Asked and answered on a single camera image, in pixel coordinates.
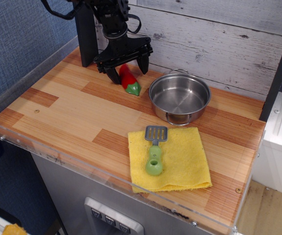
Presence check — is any black yellow object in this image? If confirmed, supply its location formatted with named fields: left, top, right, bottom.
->
left=0, top=208, right=28, bottom=235

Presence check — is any clear acrylic guard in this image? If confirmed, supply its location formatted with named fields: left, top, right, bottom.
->
left=0, top=39, right=265, bottom=234

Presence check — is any grey toy cabinet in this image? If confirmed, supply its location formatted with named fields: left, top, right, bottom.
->
left=32, top=154, right=232, bottom=235

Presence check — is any stainless steel pot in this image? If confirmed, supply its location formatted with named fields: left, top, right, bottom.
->
left=149, top=69, right=211, bottom=126

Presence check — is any dark left frame post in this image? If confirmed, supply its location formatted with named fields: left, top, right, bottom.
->
left=75, top=4, right=98, bottom=67

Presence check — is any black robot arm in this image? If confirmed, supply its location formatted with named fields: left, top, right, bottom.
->
left=76, top=0, right=153, bottom=84

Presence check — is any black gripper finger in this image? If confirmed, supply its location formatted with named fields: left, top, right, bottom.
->
left=136, top=54, right=149, bottom=74
left=104, top=67, right=121, bottom=85

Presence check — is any silver button panel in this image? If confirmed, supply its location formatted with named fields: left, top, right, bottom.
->
left=84, top=197, right=144, bottom=235

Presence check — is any white metal box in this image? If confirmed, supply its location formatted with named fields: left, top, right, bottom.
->
left=252, top=92, right=282, bottom=193

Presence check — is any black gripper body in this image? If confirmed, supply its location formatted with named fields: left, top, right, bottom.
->
left=93, top=36, right=153, bottom=73

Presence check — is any red toy chili pepper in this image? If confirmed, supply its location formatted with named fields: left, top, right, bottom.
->
left=119, top=64, right=141, bottom=96

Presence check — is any yellow cloth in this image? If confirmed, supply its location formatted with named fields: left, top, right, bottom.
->
left=128, top=127, right=212, bottom=193

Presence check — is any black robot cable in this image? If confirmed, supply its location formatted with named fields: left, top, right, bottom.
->
left=127, top=13, right=143, bottom=35

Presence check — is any green grey toy spatula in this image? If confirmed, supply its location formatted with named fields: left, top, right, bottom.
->
left=145, top=125, right=168, bottom=176

